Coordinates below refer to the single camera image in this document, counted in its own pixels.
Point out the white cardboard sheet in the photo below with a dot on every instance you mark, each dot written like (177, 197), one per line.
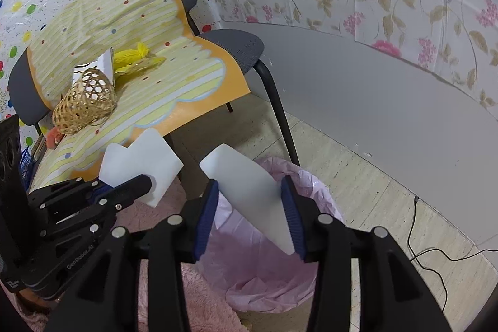
(148, 155)

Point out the blue plastic basket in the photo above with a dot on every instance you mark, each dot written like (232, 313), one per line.
(26, 168)

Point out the yellow foam fruit net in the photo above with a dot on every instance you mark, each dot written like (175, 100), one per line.
(127, 62)

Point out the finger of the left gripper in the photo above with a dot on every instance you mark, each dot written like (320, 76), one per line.
(121, 196)

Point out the white foam block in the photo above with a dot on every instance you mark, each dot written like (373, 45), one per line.
(103, 63)

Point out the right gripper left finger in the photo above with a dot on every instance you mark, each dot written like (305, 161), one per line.
(104, 296)

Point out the woven bamboo basket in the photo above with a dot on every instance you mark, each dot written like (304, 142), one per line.
(89, 101)

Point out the dark grey chair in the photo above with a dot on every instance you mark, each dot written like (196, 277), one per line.
(244, 47)

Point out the pink bag trash bin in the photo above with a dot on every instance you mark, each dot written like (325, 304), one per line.
(249, 271)

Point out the white cardboard piece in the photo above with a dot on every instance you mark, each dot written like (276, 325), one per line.
(252, 191)

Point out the yellow striped plastic cover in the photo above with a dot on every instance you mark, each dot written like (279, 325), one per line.
(196, 77)

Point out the pink fluffy rug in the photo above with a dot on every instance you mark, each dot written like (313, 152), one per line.
(62, 242)

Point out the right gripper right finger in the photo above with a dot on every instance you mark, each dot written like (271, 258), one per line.
(393, 295)

